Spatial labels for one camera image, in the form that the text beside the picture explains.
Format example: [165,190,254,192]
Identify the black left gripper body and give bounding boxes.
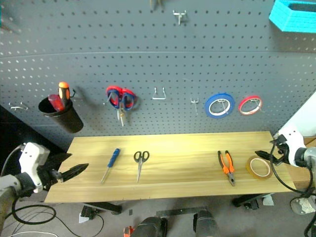
[39,155,64,191]

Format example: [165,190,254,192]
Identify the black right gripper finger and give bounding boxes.
[254,150,274,161]
[269,137,287,147]

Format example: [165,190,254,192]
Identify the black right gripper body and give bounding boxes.
[270,141,290,166]

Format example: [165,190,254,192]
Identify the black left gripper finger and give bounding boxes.
[58,162,89,184]
[48,153,73,170]

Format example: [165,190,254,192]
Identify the black cup holder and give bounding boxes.
[38,96,84,134]

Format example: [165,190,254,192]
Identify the grey metal pegboard wall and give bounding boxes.
[0,0,316,151]

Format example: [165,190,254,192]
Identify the clear yellowish tape roll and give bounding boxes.
[246,155,274,181]

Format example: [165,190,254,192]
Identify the orange and black pliers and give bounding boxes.
[217,150,237,187]

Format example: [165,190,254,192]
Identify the black table foot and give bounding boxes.
[81,201,123,215]
[232,193,270,211]

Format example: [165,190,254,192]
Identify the red tape roll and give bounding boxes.
[237,95,263,117]

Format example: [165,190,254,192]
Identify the grey round floor base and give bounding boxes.
[289,194,316,216]

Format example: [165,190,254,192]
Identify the orange and black screwdriver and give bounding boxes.
[58,81,70,108]

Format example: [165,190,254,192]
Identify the blue tape roll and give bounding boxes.
[204,92,236,119]

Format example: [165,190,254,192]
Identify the red and blue scissors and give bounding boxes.
[105,85,138,127]

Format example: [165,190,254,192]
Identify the small silver forked hook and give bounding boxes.
[190,98,200,115]

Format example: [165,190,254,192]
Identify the dark rounded shape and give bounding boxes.
[193,209,220,237]
[136,216,169,237]

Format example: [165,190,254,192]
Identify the black flat floor bar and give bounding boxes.
[155,206,208,217]

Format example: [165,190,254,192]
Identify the cyan plastic storage bin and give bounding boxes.
[268,0,316,33]

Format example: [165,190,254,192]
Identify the silver double prong hook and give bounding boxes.
[172,9,189,26]

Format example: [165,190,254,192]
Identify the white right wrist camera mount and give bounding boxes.
[273,123,308,167]

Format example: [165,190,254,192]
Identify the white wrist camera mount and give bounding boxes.
[18,142,50,194]
[273,123,308,167]

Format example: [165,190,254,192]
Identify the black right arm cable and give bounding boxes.
[270,144,316,197]

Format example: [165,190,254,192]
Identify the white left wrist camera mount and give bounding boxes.
[18,142,50,194]

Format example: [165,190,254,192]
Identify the black floor cable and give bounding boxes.
[4,197,105,237]

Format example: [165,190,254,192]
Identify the white slanted post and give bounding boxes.
[278,90,316,138]

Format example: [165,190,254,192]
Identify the blue handled screwdriver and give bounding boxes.
[100,148,122,185]

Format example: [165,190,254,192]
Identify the grey left arm cable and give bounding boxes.
[0,145,25,176]

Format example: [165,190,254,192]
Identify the red handled screwdriver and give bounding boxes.
[47,94,65,112]

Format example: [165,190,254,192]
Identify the black handled scissors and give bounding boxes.
[133,150,151,184]

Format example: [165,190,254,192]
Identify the silver wire pegboard hook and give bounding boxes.
[8,101,29,111]

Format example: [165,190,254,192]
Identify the silver wire loop hook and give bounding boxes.
[152,86,167,101]

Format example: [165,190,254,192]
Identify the hanging pliers with dark handles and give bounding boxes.
[149,0,164,11]

